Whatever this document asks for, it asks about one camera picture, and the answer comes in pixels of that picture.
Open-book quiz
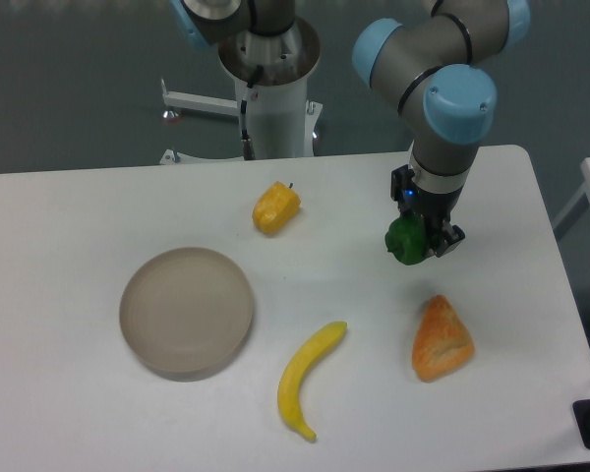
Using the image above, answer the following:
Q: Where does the yellow bell pepper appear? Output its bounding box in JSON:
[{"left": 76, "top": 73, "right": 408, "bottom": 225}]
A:
[{"left": 252, "top": 181, "right": 301, "bottom": 235}]

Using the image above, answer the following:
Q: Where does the beige round plate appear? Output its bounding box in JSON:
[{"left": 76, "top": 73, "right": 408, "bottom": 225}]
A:
[{"left": 119, "top": 247, "right": 255, "bottom": 382}]

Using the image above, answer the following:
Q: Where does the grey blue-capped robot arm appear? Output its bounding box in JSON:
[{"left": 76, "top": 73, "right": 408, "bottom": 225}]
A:
[{"left": 171, "top": 1, "right": 530, "bottom": 266}]

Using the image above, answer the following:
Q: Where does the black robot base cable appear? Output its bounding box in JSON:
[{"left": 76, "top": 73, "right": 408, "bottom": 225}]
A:
[{"left": 239, "top": 64, "right": 265, "bottom": 161}]

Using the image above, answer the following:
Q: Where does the green bell pepper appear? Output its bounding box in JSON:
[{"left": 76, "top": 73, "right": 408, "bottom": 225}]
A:
[{"left": 384, "top": 211, "right": 433, "bottom": 266}]

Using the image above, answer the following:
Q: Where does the yellow banana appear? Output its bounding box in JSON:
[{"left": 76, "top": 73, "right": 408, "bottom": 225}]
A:
[{"left": 276, "top": 321, "right": 348, "bottom": 443}]

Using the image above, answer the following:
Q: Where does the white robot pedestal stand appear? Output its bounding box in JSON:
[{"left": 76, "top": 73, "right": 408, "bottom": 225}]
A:
[{"left": 160, "top": 17, "right": 323, "bottom": 160}]

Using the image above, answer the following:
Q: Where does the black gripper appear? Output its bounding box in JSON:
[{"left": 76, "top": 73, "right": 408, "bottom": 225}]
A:
[{"left": 390, "top": 165, "right": 465, "bottom": 258}]

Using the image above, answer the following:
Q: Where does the orange triangular bread pastry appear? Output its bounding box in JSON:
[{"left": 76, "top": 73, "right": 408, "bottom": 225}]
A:
[{"left": 411, "top": 295, "right": 475, "bottom": 383}]

